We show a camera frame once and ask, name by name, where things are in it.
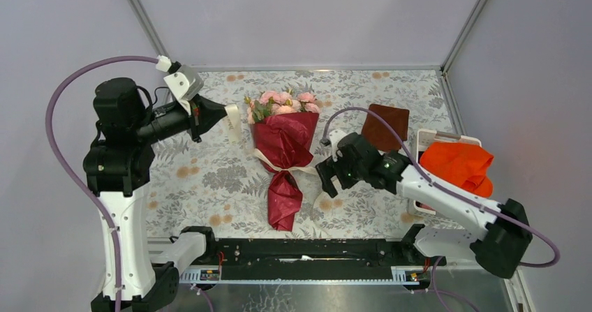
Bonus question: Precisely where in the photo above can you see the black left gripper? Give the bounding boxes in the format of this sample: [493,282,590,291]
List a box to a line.
[130,91,230,143]

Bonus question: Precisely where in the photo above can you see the cream printed ribbon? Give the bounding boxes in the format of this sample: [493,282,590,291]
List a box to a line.
[223,104,333,209]

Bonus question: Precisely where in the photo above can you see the dark maroon wrapping paper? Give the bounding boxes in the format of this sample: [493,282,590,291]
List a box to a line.
[252,112,319,231]

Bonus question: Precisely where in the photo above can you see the peach rose stem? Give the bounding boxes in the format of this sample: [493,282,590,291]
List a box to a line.
[244,91,282,124]

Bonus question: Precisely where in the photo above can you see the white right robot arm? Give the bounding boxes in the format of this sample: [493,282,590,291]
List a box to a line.
[316,130,532,279]

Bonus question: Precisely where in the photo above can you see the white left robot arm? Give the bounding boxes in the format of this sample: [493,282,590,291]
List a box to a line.
[83,77,228,311]

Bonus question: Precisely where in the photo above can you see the brown folded cloth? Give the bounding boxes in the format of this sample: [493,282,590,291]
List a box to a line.
[362,104,410,152]

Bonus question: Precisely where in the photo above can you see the floral patterned table mat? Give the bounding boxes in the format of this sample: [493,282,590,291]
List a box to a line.
[147,70,454,239]

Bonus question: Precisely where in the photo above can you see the white plastic basket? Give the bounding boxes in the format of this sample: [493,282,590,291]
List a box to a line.
[412,128,489,216]

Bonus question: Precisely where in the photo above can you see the orange cloth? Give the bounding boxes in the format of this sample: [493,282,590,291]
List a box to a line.
[420,142,494,198]

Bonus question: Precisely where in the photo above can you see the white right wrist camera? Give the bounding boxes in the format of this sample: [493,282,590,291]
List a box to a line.
[328,129,348,161]

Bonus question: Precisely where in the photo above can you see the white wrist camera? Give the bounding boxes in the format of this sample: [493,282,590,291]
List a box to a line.
[328,129,348,161]
[164,62,204,115]

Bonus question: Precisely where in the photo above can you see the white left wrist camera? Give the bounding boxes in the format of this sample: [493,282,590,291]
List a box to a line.
[164,62,204,115]

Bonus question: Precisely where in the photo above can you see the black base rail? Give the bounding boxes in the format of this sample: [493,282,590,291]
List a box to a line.
[181,239,437,285]

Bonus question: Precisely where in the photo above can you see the aluminium frame post left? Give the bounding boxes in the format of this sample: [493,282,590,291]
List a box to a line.
[127,0,169,60]

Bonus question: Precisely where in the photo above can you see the aluminium frame post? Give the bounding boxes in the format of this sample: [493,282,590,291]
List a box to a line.
[441,0,488,77]
[127,0,169,60]

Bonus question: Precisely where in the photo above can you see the aluminium frame post right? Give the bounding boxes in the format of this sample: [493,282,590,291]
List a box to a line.
[441,0,488,77]

